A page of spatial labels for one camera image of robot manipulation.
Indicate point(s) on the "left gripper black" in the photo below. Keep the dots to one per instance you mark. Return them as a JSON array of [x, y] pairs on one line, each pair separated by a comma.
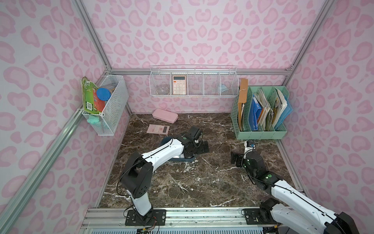
[[200, 146]]

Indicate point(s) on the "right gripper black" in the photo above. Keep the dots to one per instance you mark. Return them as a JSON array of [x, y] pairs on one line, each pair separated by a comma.
[[236, 158]]

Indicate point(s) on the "teal storage box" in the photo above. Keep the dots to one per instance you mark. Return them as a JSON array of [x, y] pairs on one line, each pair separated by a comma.
[[179, 158]]

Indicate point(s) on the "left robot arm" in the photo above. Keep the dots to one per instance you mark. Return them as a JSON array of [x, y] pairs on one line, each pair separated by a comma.
[[136, 176]]

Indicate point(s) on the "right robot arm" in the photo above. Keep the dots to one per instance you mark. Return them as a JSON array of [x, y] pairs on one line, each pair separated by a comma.
[[287, 205]]

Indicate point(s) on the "pink pencil case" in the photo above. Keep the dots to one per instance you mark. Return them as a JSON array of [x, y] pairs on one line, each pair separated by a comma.
[[165, 115]]

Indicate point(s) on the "pink calculator on table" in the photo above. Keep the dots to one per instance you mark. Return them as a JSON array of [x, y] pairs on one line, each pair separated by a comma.
[[158, 129]]

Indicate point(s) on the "green file organizer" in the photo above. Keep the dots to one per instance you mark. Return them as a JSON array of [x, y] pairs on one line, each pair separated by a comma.
[[246, 134]]

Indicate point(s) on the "pink calculator in shelf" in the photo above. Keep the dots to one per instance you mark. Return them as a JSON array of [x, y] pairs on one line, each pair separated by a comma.
[[179, 85]]

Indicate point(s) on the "light blue folder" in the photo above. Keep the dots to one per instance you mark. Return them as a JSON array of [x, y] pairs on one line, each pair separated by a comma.
[[285, 114]]

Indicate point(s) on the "white papers stack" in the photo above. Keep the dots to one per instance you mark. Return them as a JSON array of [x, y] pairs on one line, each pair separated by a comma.
[[279, 106]]

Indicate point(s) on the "brown folder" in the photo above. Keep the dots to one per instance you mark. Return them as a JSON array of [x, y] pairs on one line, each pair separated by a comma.
[[242, 99]]

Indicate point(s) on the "white mesh side basket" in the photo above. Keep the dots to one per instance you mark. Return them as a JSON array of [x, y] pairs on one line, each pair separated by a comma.
[[112, 109]]

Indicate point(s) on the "blue round lid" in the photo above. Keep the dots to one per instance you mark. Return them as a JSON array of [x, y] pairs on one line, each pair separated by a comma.
[[103, 94]]

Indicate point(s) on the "green packaged item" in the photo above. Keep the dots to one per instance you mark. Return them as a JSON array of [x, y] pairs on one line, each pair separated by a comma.
[[90, 102]]

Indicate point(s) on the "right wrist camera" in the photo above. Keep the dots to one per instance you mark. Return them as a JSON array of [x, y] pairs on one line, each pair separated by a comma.
[[249, 146]]

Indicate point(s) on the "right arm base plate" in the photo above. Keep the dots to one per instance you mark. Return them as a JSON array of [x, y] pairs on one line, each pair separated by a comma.
[[256, 216]]

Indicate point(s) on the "white wire wall shelf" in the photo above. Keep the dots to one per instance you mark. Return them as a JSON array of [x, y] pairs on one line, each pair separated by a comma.
[[202, 81]]

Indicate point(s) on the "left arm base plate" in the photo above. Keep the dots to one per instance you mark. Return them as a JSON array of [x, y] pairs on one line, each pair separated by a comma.
[[153, 217]]

